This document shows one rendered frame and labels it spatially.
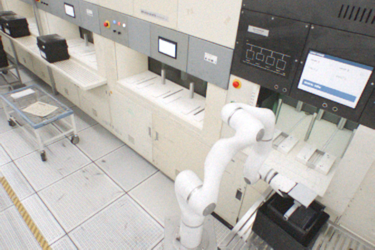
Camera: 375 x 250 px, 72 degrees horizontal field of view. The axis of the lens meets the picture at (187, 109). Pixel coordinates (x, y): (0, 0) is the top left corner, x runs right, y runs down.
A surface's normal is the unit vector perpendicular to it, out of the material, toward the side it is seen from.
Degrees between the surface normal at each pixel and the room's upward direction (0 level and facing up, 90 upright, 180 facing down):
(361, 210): 90
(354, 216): 90
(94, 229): 0
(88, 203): 0
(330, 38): 90
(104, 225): 0
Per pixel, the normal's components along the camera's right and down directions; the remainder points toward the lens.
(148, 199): 0.06, -0.85
